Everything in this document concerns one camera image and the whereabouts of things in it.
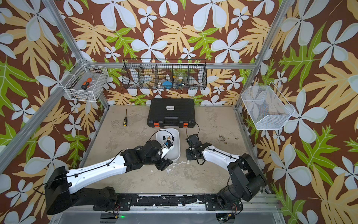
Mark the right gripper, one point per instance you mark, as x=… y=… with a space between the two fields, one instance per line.
x=187 y=151

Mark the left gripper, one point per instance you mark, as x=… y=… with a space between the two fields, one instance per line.
x=164 y=163

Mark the white storage box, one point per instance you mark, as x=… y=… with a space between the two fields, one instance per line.
x=174 y=154

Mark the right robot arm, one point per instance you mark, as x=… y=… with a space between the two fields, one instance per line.
x=245 y=177

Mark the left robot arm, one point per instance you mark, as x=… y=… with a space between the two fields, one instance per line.
x=68 y=188

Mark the black tool case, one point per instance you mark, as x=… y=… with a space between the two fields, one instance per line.
x=171 y=113

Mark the yellow black screwdriver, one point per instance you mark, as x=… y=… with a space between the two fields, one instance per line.
x=125 y=119

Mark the blue object in basket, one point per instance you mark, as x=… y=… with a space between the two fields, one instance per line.
x=167 y=85

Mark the clear bottle in basket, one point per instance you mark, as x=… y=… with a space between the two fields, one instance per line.
x=180 y=81

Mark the white mesh basket right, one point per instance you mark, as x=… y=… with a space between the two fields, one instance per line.
x=267 y=106

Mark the orange black tool in basket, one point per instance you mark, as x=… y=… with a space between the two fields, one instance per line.
x=86 y=84

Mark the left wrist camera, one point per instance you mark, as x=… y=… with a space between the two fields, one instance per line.
x=166 y=148

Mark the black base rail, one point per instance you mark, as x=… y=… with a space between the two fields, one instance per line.
x=211 y=202

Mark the black wire basket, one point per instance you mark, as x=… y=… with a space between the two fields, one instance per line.
x=153 y=72

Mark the white wire basket left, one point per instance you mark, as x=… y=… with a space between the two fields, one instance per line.
x=78 y=74

